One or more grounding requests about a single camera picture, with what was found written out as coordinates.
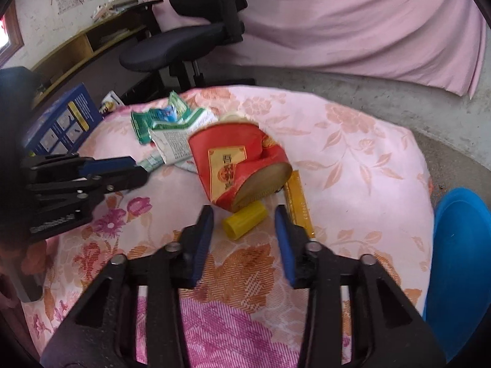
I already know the left hand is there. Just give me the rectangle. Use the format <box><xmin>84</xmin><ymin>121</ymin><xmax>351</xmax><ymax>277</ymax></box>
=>
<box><xmin>1</xmin><ymin>240</ymin><xmax>48</xmax><ymax>302</ymax></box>

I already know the black office chair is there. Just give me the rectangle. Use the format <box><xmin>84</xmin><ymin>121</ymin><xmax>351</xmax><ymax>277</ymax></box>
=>
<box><xmin>119</xmin><ymin>0</ymin><xmax>256</xmax><ymax>92</ymax></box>

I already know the yellow plastic cap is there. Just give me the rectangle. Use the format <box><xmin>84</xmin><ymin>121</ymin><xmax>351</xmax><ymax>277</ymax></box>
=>
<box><xmin>222</xmin><ymin>201</ymin><xmax>268</xmax><ymax>241</ymax></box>

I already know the floral pink tablecloth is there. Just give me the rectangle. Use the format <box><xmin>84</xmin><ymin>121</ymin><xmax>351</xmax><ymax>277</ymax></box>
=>
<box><xmin>22</xmin><ymin>86</ymin><xmax>434</xmax><ymax>367</ymax></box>

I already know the gold strip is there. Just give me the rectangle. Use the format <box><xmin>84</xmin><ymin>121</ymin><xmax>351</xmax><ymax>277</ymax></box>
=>
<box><xmin>284</xmin><ymin>170</ymin><xmax>315</xmax><ymax>238</ymax></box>

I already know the green white wrapper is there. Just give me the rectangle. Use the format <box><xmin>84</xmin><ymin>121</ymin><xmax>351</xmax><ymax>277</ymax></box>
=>
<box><xmin>131</xmin><ymin>91</ymin><xmax>201</xmax><ymax>144</ymax></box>

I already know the wooden wall desk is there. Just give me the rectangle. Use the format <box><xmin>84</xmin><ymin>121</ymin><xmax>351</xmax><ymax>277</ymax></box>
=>
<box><xmin>32</xmin><ymin>0</ymin><xmax>163</xmax><ymax>107</ymax></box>

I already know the stack of papers on desk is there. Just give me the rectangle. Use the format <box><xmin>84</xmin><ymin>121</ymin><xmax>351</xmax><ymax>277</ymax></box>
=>
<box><xmin>91</xmin><ymin>0</ymin><xmax>139</xmax><ymax>22</ymax></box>

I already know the blue plastic bucket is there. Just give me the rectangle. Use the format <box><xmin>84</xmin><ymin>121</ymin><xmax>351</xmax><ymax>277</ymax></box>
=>
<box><xmin>423</xmin><ymin>188</ymin><xmax>490</xmax><ymax>367</ymax></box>

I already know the red crushed paper box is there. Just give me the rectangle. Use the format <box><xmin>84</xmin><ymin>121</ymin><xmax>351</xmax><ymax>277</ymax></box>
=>
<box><xmin>188</xmin><ymin>121</ymin><xmax>293</xmax><ymax>213</ymax></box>

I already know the pink hanging sheet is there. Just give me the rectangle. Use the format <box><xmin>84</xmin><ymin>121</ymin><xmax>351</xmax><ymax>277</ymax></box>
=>
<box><xmin>130</xmin><ymin>0</ymin><xmax>487</xmax><ymax>98</ymax></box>

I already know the blue cardboard box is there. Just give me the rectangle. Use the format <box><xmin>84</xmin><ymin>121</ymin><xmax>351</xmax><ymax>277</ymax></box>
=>
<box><xmin>23</xmin><ymin>83</ymin><xmax>102</xmax><ymax>155</ymax></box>

